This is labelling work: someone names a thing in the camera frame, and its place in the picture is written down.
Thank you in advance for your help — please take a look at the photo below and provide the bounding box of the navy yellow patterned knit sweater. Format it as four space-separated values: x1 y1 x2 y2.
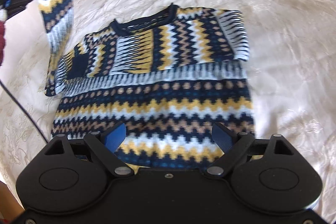
38 0 254 168

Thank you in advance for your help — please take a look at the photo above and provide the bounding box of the white floral bed duvet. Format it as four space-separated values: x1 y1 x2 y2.
1 0 335 223

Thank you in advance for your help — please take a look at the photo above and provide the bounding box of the black cable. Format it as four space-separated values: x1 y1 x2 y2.
0 79 51 144

